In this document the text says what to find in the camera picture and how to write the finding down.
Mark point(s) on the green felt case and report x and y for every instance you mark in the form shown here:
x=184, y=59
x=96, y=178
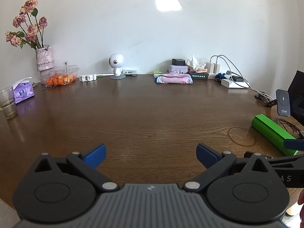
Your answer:
x=270, y=129

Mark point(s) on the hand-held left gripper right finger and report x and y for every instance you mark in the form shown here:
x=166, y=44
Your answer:
x=206, y=155

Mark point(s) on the clear plastic fruit container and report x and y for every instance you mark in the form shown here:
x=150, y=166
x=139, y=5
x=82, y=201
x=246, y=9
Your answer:
x=59, y=78

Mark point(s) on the dried rose bouquet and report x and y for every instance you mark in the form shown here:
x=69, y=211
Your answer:
x=30, y=29

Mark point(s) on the black plug adapter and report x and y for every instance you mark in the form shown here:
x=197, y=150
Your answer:
x=237, y=78

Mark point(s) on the purple tissue pack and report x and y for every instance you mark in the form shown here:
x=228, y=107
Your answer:
x=23, y=92

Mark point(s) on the white plastic clip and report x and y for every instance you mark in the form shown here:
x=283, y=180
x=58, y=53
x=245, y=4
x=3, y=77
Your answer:
x=87, y=77

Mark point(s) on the pink textured vase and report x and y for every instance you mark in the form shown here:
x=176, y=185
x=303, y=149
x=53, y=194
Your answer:
x=45, y=59

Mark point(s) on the small blue gadget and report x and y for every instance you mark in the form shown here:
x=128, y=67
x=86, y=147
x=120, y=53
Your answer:
x=219, y=76

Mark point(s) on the printed tin box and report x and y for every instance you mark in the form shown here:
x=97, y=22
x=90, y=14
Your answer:
x=178, y=69

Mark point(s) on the white plug adapter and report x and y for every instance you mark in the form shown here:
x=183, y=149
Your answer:
x=216, y=68
x=210, y=67

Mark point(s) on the black chair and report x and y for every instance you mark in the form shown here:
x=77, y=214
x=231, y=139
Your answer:
x=298, y=85

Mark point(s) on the white power strip with chargers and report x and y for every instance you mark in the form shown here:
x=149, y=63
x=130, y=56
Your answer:
x=223, y=55

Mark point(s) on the white robot figurine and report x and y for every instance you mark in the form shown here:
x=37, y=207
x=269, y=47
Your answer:
x=116, y=61

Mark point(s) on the small white rectangular device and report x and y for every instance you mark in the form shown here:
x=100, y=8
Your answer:
x=130, y=72

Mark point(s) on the clear drinking glass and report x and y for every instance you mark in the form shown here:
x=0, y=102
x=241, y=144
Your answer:
x=8, y=104

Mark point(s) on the pink blue mesh underwear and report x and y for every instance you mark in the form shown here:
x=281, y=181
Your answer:
x=173, y=78

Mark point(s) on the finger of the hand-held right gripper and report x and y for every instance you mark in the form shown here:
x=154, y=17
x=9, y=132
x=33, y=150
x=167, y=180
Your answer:
x=294, y=144
x=285, y=159

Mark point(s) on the black charger block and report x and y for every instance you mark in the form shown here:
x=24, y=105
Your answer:
x=178, y=62

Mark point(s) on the plastic fruit pick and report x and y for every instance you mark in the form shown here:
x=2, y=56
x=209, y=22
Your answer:
x=65, y=68

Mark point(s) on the orange snack packet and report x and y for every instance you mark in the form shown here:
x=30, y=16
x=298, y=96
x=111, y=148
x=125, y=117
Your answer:
x=202, y=70

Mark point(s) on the person's right hand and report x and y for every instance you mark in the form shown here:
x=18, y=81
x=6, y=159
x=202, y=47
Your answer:
x=301, y=198

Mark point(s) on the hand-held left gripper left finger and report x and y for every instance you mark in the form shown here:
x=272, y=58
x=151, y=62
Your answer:
x=96, y=155

